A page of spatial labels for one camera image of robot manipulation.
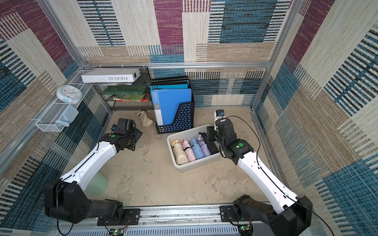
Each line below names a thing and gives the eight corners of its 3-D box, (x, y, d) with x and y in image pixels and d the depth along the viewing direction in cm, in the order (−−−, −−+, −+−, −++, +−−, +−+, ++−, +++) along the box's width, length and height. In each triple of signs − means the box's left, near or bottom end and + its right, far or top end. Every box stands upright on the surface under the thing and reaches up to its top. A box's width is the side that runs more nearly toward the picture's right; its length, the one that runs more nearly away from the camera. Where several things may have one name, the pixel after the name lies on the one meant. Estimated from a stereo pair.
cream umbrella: (144, 129, 109) (142, 124, 104) (136, 115, 118) (134, 109, 114) (154, 125, 111) (152, 120, 107) (145, 111, 121) (143, 106, 116)
